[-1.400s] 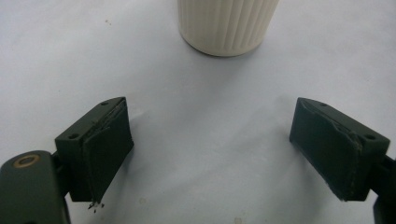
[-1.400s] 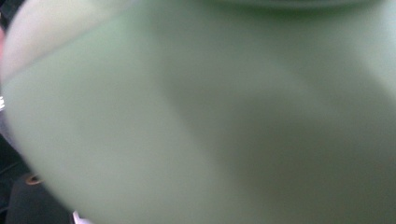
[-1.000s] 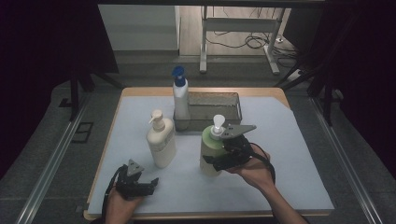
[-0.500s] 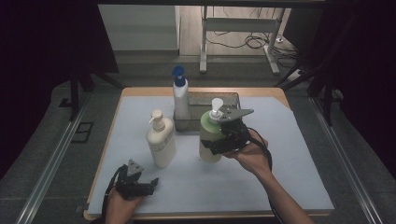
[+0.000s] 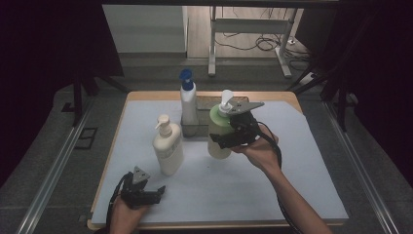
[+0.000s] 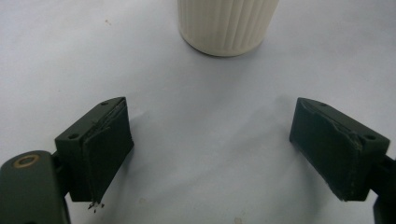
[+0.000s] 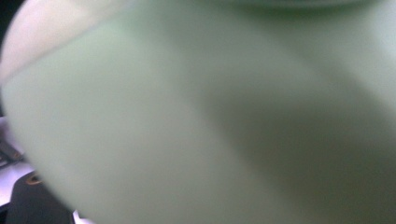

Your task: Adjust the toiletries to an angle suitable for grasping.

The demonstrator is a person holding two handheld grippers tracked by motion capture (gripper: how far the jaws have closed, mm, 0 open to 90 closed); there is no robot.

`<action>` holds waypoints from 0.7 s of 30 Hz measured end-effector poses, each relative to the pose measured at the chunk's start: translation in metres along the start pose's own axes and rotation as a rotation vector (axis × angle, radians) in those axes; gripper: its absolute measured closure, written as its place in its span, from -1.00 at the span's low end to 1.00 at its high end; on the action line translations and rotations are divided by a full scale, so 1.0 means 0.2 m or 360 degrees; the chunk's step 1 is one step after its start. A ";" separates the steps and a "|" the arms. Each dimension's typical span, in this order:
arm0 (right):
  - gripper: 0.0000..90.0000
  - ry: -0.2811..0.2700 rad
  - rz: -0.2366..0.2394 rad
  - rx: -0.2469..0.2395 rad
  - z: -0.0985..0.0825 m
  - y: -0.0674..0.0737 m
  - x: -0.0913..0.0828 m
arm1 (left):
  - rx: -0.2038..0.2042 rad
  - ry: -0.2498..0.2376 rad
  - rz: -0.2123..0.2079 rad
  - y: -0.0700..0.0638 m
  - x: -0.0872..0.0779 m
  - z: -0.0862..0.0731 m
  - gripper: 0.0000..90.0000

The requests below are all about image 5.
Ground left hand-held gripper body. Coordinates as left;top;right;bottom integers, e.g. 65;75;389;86
120;166;156;208

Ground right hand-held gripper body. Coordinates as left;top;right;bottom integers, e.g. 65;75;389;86
226;100;266;150

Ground green pump bottle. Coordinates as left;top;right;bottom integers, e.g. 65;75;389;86
206;89;236;161

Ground metal mesh basket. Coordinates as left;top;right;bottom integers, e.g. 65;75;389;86
180;96;250;138

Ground cream pump bottle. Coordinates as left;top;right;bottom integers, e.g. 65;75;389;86
152;113;185;176

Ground person's right hand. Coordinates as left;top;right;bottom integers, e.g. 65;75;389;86
230;124;281;175

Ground person's left hand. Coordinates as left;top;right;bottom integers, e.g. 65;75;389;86
109;194;151;232

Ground light blue table mat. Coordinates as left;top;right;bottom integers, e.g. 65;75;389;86
91;99;350;225

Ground white spray bottle blue cap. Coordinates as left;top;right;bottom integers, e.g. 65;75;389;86
178;67;200;137

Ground black metal stand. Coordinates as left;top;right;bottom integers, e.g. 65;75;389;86
71;72;131;129
285;61;358;134

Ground white cabinet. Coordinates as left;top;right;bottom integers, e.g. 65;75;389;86
101;4;190;55

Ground dark curtain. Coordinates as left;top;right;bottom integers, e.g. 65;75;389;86
0;0;125;188
294;0;413;187

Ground left hand-held gripper cable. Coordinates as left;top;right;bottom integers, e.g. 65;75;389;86
105;172;133;228

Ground hand-held gripper cable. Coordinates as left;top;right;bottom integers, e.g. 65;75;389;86
256;121;305;234
105;172;133;228

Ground right hand-held gripper cable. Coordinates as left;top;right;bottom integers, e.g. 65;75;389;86
256;121;305;234

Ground aluminium floor rail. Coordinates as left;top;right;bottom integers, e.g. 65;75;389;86
321;99;401;234
15;97;95;234

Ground black floor cables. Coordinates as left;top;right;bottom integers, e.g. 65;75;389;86
213;6;314;63

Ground white metal desk frame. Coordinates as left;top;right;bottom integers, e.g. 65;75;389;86
207;5;294;79

